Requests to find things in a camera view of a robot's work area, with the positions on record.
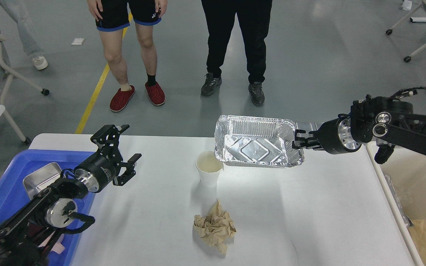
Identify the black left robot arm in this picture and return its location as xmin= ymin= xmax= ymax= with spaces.
xmin=0 ymin=125 xmax=141 ymax=266

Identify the white paper scrap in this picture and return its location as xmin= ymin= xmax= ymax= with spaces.
xmin=71 ymin=38 xmax=85 ymax=45

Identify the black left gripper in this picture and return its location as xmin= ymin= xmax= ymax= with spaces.
xmin=74 ymin=124 xmax=142 ymax=192

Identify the white paper cup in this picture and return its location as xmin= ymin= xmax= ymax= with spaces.
xmin=196 ymin=150 xmax=224 ymax=187

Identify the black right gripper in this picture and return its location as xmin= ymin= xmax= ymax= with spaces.
xmin=293 ymin=117 xmax=361 ymax=154

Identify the blue plastic tray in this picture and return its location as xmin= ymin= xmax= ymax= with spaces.
xmin=0 ymin=149 xmax=95 ymax=266

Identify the stainless steel rectangular tray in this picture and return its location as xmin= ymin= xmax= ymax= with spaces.
xmin=23 ymin=162 xmax=61 ymax=200

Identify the person in black shorts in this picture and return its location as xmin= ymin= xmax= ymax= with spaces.
xmin=87 ymin=0 xmax=168 ymax=112

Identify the beige plastic bin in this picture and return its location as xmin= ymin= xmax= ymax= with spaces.
xmin=372 ymin=147 xmax=426 ymax=266

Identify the brown paper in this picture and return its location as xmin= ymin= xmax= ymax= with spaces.
xmin=193 ymin=199 xmax=237 ymax=255

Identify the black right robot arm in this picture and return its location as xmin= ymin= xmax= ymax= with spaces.
xmin=293 ymin=88 xmax=426 ymax=164

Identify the person in grey trousers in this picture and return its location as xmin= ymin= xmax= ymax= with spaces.
xmin=0 ymin=0 xmax=48 ymax=71

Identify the pink mug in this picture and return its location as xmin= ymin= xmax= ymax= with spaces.
xmin=38 ymin=232 xmax=65 ymax=254

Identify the white chair base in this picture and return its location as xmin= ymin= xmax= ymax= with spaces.
xmin=385 ymin=0 xmax=426 ymax=63

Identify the person in black trousers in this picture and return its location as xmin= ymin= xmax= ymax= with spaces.
xmin=201 ymin=0 xmax=273 ymax=108

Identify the aluminium foil tray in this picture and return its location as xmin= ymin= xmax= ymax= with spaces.
xmin=214 ymin=115 xmax=304 ymax=168

